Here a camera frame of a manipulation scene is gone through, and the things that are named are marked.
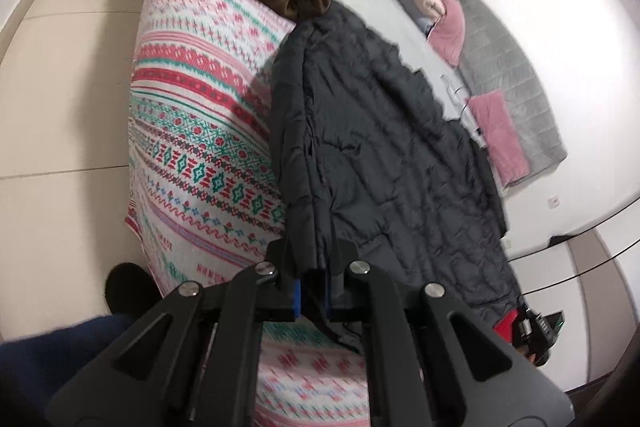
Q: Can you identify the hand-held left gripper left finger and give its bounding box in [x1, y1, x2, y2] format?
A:
[47, 237, 302, 427]

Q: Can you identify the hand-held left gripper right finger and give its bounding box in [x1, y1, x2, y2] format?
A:
[325, 239, 573, 427]

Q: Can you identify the black quilted jacket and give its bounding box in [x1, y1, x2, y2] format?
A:
[270, 0, 523, 355]

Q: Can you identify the red plastic chair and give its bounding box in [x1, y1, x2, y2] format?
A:
[492, 311, 523, 348]

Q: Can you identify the black shoe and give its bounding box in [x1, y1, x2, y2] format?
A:
[105, 262, 160, 323]

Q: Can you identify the pink pillow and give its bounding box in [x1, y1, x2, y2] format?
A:
[467, 89, 531, 185]
[427, 0, 467, 65]

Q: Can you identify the patterned knit blanket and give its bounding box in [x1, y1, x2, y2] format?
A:
[124, 0, 371, 427]

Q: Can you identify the grey padded headboard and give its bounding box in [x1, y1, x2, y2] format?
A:
[447, 0, 568, 185]

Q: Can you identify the bed with grey sheet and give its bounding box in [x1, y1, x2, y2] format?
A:
[325, 0, 501, 148]

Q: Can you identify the charging cable with adapter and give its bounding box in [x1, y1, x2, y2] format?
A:
[442, 77, 488, 148]

